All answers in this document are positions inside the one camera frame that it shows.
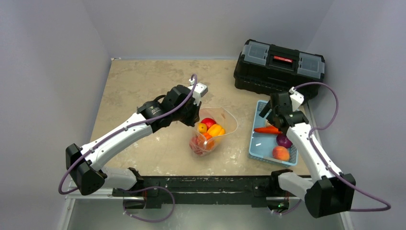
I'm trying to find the red apple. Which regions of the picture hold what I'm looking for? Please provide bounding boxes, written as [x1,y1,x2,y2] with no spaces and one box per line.
[201,118,217,130]

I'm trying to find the yellow bell pepper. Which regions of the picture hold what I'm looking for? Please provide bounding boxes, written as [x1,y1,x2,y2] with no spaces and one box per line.
[207,124,226,137]

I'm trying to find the peach fruit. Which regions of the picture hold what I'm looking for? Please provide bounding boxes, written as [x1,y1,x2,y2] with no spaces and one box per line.
[272,146,290,161]

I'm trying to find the clear zip top bag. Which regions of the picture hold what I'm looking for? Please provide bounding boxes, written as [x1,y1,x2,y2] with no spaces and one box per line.
[189,107,238,156]

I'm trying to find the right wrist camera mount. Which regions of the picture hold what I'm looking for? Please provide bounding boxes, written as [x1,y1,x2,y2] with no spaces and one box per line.
[289,87,304,112]

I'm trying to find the purple red onion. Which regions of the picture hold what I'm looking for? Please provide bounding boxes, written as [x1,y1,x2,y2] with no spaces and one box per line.
[276,134,293,149]

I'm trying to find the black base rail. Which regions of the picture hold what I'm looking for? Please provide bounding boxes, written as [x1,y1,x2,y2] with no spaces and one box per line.
[112,175,294,211]

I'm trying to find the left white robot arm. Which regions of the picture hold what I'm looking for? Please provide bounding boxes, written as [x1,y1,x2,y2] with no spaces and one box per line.
[66,83,208,196]

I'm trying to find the black toolbox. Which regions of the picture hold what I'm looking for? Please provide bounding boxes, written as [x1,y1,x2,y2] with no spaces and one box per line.
[234,39,325,102]

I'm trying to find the light blue plastic basket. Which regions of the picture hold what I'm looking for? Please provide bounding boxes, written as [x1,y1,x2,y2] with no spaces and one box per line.
[248,100,298,168]

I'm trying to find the orange mini pumpkin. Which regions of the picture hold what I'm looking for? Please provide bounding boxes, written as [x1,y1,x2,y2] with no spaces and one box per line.
[203,133,215,151]

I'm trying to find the orange carrot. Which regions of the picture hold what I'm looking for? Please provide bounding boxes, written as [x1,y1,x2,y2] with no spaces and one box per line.
[254,126,282,135]

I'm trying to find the yellow lemon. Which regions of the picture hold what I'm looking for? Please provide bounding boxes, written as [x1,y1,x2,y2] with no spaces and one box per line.
[198,123,207,134]

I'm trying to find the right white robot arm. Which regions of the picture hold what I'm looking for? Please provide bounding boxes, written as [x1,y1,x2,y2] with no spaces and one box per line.
[259,92,356,218]

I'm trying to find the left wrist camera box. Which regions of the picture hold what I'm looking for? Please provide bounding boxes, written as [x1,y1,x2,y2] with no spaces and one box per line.
[192,83,208,105]

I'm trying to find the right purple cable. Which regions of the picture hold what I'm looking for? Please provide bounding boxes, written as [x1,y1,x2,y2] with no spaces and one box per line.
[293,82,392,212]

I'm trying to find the red bell pepper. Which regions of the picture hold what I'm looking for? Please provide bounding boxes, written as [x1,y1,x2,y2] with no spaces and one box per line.
[189,136,205,156]

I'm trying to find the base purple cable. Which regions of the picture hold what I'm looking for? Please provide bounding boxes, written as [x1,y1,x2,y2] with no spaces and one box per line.
[122,185,177,223]

